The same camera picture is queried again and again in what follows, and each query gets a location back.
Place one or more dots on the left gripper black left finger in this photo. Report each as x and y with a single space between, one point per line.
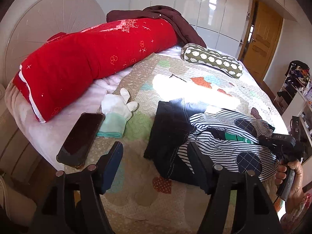
73 204

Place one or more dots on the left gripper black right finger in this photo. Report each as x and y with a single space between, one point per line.
254 210

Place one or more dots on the dark navy striped pants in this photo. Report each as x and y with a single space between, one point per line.
229 138

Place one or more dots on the person right hand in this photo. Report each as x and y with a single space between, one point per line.
296 193

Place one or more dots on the black smartphone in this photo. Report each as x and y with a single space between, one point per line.
76 147

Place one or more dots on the white tv cabinet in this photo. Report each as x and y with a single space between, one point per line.
301 108

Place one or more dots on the patchwork heart quilt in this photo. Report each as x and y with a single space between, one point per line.
160 195

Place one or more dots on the clothes shoe rack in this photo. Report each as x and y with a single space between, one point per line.
297 79

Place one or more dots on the white mint gloves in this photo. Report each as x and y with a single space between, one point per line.
118 111

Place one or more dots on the red long bolster pillow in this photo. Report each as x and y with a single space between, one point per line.
60 71

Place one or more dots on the wooden door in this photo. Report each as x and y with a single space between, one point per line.
261 39

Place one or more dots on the green hedgehog pattern bolster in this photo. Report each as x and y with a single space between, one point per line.
197 54

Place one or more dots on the dark maroon garment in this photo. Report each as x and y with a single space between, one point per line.
184 31

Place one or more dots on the white glossy wardrobe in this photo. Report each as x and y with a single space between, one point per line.
220 23

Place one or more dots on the pale round headboard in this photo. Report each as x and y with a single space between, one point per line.
42 20

